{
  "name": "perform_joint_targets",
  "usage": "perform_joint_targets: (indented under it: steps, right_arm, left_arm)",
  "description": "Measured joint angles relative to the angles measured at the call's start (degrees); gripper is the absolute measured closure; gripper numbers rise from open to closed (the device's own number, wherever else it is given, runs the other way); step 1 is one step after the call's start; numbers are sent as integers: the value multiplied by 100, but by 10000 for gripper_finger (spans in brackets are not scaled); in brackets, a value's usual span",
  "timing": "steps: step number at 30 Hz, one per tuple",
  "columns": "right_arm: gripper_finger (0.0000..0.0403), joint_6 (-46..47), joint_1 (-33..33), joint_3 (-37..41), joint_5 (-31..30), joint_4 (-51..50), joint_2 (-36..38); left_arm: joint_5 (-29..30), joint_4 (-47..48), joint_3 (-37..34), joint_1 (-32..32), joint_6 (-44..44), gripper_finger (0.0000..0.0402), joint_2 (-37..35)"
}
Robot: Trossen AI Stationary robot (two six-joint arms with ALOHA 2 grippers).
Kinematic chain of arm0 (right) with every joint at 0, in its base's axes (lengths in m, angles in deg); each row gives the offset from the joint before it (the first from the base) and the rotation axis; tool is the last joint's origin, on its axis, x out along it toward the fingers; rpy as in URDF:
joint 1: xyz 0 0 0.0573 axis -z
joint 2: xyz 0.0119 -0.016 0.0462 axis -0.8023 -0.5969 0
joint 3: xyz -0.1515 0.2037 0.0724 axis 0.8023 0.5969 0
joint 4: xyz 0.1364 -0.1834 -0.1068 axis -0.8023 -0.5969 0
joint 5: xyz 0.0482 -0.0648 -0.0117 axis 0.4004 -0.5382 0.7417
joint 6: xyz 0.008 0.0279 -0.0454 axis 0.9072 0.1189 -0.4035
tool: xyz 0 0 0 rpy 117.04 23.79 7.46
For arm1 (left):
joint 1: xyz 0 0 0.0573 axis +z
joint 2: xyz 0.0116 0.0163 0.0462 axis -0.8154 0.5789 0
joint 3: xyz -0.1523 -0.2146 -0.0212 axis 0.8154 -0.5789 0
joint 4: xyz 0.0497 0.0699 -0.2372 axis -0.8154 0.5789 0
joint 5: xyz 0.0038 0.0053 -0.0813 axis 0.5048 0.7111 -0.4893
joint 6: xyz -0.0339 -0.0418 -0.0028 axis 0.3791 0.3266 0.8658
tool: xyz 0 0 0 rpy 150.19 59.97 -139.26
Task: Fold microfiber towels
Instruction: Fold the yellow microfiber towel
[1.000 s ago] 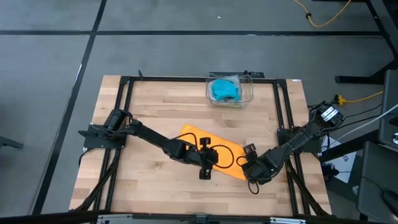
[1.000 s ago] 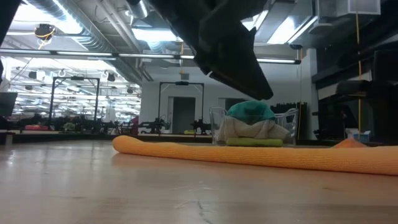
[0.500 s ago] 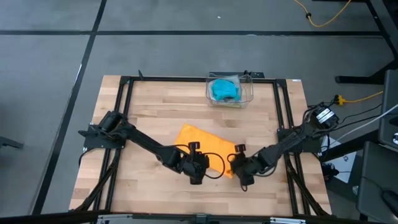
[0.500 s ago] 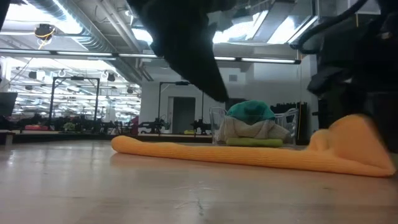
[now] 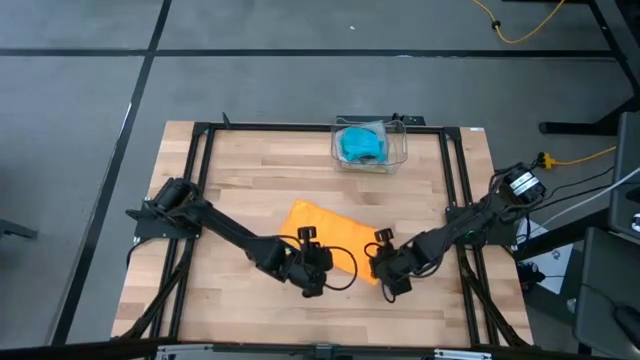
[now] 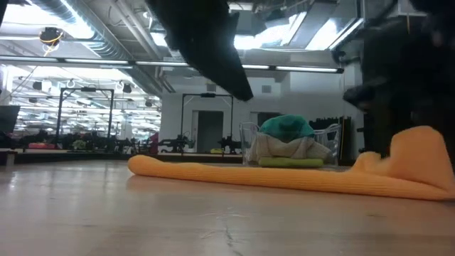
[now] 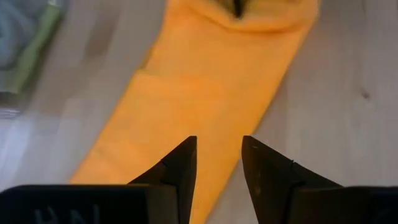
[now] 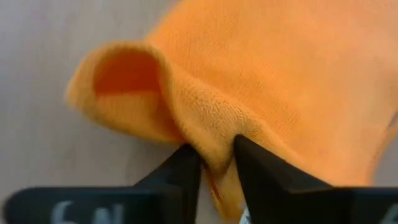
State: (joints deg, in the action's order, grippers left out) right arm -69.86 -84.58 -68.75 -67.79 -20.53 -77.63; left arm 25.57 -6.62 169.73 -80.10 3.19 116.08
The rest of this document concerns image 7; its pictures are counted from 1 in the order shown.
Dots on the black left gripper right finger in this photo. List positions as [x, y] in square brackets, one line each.
[270, 186]

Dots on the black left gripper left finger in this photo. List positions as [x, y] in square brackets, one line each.
[182, 168]

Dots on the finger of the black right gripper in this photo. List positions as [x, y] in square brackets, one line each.
[238, 7]

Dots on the orange microfiber towel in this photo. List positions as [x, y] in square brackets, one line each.
[202, 93]

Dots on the yellow-green microfiber towel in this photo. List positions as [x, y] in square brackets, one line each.
[37, 46]

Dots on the clear plastic bin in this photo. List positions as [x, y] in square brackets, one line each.
[9, 102]

